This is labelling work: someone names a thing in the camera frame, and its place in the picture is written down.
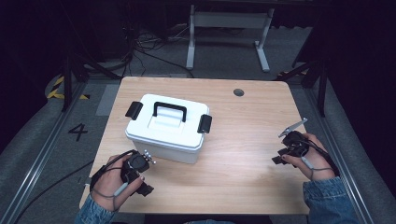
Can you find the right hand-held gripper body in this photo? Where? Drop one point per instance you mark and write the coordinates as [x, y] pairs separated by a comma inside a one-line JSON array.
[[295, 144]]

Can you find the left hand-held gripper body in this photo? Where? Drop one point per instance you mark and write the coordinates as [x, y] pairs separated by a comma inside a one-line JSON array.
[[137, 163]]

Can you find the white plastic storage box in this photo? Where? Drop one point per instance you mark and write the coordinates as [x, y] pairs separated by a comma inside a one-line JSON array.
[[168, 153]]

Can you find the person's right hand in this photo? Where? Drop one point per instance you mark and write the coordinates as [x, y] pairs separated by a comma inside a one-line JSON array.
[[317, 161]]

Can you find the person's left hand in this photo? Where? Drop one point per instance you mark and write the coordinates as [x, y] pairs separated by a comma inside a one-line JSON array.
[[107, 183]]

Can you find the black tripod stand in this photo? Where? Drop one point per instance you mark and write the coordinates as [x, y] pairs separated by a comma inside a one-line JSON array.
[[67, 84], [322, 90]]

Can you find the yellow black floor tape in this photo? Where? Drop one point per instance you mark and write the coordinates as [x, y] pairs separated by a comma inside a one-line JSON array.
[[56, 91]]

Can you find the aluminium floor rail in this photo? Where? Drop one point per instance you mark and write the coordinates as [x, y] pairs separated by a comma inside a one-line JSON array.
[[40, 155], [339, 155]]

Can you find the white metal table frame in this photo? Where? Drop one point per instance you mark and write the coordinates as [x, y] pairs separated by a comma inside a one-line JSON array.
[[230, 20]]

